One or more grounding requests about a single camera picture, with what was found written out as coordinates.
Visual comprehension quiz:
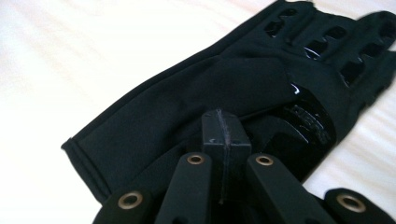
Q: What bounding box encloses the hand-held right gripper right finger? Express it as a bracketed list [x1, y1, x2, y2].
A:
[219, 108, 252, 200]

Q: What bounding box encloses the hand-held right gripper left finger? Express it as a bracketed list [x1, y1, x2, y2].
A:
[201, 109, 230, 205]

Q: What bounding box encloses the black glove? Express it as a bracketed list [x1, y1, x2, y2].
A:
[61, 0, 396, 204]

